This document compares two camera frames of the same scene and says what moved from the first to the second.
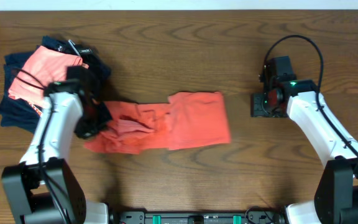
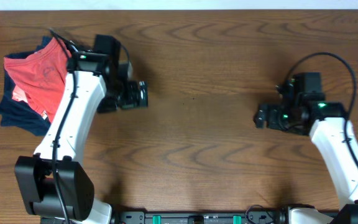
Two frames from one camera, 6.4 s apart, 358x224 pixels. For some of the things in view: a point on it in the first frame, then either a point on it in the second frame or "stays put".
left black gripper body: [93, 119] → [123, 96]
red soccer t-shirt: [188, 119] → [41, 74]
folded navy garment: [20, 113] stays put
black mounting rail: [252, 216] stays put
